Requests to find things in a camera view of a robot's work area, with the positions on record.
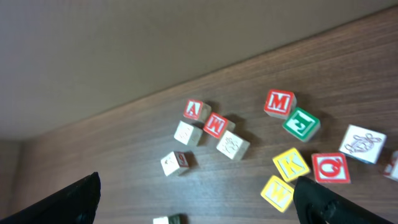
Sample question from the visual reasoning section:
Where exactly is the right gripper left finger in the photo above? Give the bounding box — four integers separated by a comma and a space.
1, 172, 101, 224

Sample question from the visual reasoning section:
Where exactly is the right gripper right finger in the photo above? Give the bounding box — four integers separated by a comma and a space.
293, 176, 392, 224

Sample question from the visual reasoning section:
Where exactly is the yellow K letter block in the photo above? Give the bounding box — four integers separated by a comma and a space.
272, 147, 311, 182

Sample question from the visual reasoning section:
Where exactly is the yellow W letter block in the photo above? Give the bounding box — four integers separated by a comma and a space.
261, 175, 294, 213

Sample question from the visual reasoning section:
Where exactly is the red Q letter block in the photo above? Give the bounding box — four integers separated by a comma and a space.
312, 152, 351, 184

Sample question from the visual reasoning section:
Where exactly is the green E letter block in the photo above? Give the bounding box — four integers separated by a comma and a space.
282, 108, 321, 142

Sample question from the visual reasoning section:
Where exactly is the blue sided picture block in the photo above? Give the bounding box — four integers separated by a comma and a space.
339, 124, 387, 164

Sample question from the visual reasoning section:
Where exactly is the rightmost plain wooden block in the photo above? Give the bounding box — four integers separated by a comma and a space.
383, 151, 398, 181

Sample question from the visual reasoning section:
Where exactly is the lone plain wooden block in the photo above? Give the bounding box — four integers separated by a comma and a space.
152, 214, 182, 224

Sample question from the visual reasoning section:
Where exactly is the blue edged picture block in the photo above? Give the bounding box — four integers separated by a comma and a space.
216, 131, 251, 161

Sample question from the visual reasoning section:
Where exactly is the plain block beside V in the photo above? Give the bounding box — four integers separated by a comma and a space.
160, 151, 189, 177

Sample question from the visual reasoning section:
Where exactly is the red M letter block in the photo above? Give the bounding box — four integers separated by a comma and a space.
264, 89, 297, 119

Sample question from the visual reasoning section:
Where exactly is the red W letter block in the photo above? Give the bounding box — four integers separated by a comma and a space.
203, 112, 236, 139

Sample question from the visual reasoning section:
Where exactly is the teal edged picture block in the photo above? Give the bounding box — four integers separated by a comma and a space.
174, 121, 203, 146

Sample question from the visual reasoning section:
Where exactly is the red A letter block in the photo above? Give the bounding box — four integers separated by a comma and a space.
183, 99, 211, 123

